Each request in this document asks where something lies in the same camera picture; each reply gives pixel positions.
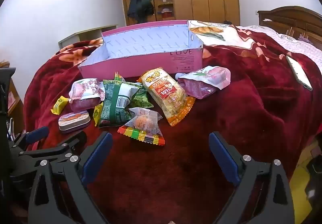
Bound green pea snack packet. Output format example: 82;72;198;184
128;86;154;110

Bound oval tin box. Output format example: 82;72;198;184
58;110;91;134

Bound orange rice cracker packet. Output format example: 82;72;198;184
136;67;196;127

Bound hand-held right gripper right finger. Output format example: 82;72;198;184
208;131;295;224

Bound green barcode snack packet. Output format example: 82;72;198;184
98;79;142;128

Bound red floral blanket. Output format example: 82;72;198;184
23;21;322;224

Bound yellow candy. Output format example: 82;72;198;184
51;96;69;115

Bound smartphone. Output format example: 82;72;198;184
285;55;313;92

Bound yellow object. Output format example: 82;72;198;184
289;161;315;214

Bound pink purple spout pouch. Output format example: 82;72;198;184
175;65;231;99

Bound pink cardboard box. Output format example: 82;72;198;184
77;20;205;79

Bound metal hook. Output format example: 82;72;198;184
7;118;14;139

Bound dark hanging coats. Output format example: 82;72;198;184
127;0;154;24

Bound wooden desk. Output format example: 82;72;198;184
7;79;24;134

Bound clear packet with colourful edge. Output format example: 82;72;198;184
118;107;166;146

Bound pink checked bedsheet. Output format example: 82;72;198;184
235;25;322;68

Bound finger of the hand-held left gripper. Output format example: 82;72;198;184
10;126;50;151
18;130;87;162

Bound pink white snack pouch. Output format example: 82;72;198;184
68;77;106;113

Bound wooden headboard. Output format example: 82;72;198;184
257;6;322;43

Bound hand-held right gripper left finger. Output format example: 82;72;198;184
28;131;114;224

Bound grey low shelf unit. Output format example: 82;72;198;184
58;25;119;50

